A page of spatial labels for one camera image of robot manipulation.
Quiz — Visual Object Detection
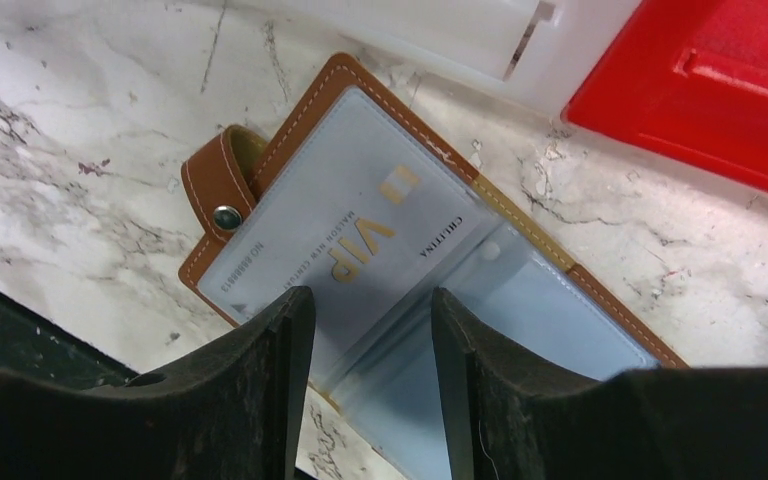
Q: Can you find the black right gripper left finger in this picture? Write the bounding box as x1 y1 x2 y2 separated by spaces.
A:
0 287 316 479

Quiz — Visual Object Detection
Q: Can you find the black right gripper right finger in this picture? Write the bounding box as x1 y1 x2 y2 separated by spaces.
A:
431 288 768 479

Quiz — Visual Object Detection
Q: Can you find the brown leather card holder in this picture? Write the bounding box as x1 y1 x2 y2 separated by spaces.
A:
179 53 683 479

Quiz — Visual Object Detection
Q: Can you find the white plastic bin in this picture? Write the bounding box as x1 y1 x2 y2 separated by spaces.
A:
224 0 644 121

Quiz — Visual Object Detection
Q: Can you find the red plastic bin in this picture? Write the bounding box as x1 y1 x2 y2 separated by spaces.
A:
563 1 768 192

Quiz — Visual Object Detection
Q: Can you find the black metal base rail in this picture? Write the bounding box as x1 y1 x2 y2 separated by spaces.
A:
0 292 137 390

